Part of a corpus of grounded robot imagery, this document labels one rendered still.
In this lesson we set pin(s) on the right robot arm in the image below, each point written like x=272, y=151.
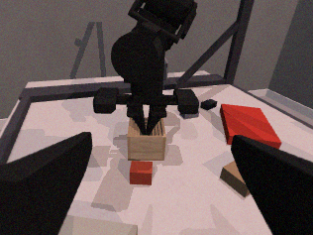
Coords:
x=136, y=55

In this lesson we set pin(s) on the red flat rectangular board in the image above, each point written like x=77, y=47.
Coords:
x=249, y=122

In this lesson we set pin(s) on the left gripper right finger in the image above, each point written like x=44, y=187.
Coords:
x=280, y=183

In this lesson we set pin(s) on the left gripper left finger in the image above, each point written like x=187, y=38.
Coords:
x=36, y=191

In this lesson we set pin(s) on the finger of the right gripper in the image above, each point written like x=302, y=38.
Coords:
x=139, y=118
x=153, y=118

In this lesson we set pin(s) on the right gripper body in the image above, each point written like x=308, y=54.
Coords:
x=148, y=92

